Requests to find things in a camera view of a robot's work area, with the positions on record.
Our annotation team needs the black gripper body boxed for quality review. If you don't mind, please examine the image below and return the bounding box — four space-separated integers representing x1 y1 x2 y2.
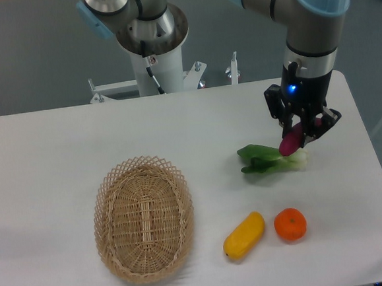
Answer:
280 64 332 117

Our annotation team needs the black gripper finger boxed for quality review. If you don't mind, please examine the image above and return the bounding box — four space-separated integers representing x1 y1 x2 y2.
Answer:
300 107 342 147
264 84 292 138

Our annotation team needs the purple sweet potato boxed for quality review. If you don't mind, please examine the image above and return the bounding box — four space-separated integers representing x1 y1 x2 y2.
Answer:
279 122 316 157

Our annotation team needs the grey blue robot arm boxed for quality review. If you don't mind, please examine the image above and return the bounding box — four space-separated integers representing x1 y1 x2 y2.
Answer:
76 0 350 156

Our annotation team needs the woven wicker basket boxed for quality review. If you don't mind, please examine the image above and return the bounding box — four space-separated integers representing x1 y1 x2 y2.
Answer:
94 156 194 285

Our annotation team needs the green bok choy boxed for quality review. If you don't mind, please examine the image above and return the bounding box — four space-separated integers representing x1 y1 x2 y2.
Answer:
237 144 309 174

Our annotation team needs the orange tangerine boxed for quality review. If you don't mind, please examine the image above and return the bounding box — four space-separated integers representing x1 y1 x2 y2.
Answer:
274 208 307 241

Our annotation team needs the yellow mango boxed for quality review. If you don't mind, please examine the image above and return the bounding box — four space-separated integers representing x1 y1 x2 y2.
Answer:
223 211 265 260

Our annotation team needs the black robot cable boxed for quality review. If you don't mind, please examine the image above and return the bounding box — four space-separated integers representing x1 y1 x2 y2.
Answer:
139 38 168 96

